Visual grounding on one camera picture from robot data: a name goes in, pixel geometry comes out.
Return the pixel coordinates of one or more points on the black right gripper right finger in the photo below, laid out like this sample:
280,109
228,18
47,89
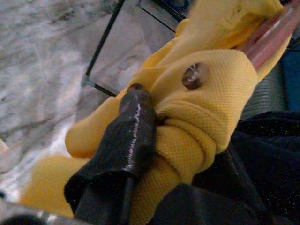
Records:
222,201

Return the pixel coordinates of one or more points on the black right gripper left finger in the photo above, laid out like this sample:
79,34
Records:
131,140

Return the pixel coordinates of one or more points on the yellow shirt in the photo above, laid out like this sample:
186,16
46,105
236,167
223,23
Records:
211,105

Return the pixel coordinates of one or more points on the navy garment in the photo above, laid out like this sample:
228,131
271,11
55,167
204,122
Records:
276,145

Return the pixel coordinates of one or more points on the black metal drying rack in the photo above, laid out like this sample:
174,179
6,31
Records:
102,42

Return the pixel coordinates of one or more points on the grey-green sofa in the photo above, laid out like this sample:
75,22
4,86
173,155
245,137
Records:
264,93

